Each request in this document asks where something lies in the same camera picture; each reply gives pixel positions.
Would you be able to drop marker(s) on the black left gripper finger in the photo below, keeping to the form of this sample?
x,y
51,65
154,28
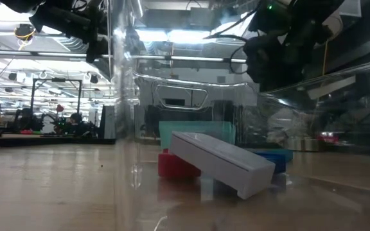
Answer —
x,y
92,51
102,29

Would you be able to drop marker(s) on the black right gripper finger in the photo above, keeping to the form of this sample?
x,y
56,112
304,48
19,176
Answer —
x,y
263,61
294,64

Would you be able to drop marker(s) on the clear plastic bin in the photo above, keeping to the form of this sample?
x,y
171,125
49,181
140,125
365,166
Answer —
x,y
188,96

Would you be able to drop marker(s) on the blue digital clock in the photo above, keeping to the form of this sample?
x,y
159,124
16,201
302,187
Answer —
x,y
276,163

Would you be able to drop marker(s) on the white rectangular box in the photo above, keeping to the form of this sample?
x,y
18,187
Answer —
x,y
223,160

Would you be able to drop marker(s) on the red cube clock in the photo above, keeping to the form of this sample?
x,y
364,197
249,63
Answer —
x,y
175,167

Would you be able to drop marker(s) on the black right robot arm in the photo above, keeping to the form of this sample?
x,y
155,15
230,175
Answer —
x,y
365,41

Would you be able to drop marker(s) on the horizontal light bar beam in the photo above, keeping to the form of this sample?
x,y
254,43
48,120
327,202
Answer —
x,y
43,54

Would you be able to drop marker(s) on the red round object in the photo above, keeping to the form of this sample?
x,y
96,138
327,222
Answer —
x,y
59,108

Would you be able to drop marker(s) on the grey partition panel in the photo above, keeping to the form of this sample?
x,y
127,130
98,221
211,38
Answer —
x,y
108,122

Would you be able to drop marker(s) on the person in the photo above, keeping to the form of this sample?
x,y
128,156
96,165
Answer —
x,y
75,123
27,120

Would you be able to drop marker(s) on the metal cans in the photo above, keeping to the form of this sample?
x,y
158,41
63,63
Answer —
x,y
302,143

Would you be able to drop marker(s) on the teal translucent plastic bin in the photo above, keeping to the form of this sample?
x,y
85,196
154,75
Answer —
x,y
198,130

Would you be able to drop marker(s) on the black gantry frame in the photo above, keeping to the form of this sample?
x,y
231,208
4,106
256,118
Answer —
x,y
56,80

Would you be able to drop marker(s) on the black table edge rail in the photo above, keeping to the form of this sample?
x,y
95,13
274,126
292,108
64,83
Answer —
x,y
59,141

